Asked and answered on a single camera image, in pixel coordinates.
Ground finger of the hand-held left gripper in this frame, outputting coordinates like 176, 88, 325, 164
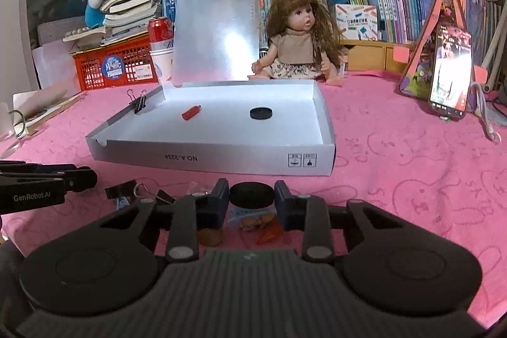
0, 169, 98, 193
0, 161, 78, 174

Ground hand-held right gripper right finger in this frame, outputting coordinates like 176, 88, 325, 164
274, 181, 409, 263

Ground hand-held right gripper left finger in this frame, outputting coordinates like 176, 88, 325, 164
97, 178, 231, 263

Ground blue cartoon hair clip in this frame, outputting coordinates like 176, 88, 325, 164
227, 208, 279, 232

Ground orange-red hair clip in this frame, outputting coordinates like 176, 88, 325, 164
257, 228, 284, 246

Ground brown fuzzy ball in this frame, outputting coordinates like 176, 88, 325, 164
198, 228, 223, 246

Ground black binder clip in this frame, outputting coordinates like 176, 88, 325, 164
127, 88, 147, 114
156, 189, 177, 206
105, 183, 150, 210

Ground shallow white cardboard box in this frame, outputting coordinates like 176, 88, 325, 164
85, 79, 337, 176

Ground clear plastic wrapper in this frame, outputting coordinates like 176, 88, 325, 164
185, 181, 211, 197

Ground pile of papers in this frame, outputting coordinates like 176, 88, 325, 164
11, 90, 87, 137

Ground red hair clip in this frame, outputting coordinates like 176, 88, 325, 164
181, 105, 204, 121

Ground red plastic basket with label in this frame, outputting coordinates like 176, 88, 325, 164
70, 35, 164, 92

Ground pink printed blanket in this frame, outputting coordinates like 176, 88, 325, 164
0, 68, 507, 331

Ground white paper cup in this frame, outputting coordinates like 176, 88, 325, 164
150, 46, 175, 86

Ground long-haired baby doll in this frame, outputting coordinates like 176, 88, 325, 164
248, 0, 350, 87

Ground blue and white plush toy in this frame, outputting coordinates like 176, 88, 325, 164
81, 0, 119, 29

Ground red drink can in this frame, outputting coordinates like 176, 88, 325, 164
147, 17, 175, 54

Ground silver clipboard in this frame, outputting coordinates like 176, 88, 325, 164
173, 0, 260, 89

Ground wooden drawer box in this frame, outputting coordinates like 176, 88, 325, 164
340, 39, 411, 72

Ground stack of worn books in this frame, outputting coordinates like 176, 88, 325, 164
62, 0, 183, 46

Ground white box with colourful print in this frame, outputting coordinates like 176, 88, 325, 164
334, 3, 382, 42

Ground pink phone stand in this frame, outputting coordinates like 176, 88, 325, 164
398, 0, 491, 103

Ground smartphone with lit screen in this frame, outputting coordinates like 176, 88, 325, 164
428, 24, 474, 121

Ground row of upright books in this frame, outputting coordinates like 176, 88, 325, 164
162, 0, 507, 48

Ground white plastic pipes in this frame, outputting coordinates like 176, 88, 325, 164
480, 0, 507, 94

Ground white charging cable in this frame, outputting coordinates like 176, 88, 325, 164
471, 81, 502, 145

